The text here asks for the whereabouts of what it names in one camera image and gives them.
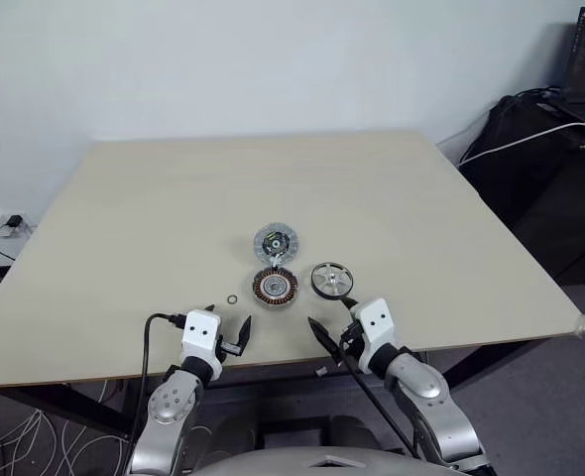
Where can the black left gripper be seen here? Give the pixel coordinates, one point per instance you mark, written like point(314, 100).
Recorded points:
point(230, 347)

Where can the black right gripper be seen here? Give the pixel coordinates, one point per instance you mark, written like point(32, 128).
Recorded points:
point(353, 347)

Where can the black silver motor rotor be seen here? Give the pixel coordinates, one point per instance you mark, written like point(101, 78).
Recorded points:
point(333, 280)

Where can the copper wound motor stator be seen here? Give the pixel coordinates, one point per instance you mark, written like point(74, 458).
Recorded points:
point(274, 288)

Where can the grey motor end cap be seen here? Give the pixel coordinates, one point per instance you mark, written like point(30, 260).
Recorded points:
point(276, 243)

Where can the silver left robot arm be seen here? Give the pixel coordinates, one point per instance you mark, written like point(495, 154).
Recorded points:
point(168, 396)

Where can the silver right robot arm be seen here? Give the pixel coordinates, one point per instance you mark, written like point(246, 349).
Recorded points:
point(431, 396)

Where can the dark rounded robot base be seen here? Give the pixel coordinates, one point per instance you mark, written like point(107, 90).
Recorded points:
point(352, 429)

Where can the small white tag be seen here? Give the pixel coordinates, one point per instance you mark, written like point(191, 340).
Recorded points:
point(320, 370)

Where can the silver robot torso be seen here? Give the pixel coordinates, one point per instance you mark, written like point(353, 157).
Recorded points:
point(322, 461)

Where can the black power plug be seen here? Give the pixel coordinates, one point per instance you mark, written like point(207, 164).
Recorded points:
point(13, 220)

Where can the black bag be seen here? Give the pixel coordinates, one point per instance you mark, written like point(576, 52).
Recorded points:
point(545, 198)

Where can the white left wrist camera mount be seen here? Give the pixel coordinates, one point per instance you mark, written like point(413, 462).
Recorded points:
point(202, 334)

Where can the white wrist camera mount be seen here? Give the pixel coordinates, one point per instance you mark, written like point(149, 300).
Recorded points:
point(202, 334)
point(376, 327)

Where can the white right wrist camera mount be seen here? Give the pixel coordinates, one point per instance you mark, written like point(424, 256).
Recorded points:
point(376, 327)

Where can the black table frame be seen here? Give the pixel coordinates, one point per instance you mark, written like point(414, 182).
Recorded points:
point(89, 404)

